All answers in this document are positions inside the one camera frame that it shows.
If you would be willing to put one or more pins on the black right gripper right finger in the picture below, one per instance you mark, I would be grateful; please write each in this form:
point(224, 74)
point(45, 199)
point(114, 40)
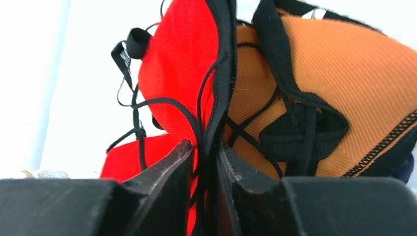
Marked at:
point(252, 204)

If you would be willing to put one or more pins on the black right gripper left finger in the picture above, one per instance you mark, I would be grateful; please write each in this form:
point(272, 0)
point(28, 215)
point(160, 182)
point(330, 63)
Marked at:
point(153, 203)

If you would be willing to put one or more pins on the white round mesh laundry bag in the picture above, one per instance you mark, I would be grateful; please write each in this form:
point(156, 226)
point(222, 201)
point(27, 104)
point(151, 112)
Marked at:
point(48, 174)

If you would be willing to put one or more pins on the orange bra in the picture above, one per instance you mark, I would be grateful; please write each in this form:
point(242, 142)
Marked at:
point(321, 97)

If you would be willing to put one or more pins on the navy blue bra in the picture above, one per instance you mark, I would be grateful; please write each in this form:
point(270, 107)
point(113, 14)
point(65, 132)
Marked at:
point(404, 172)

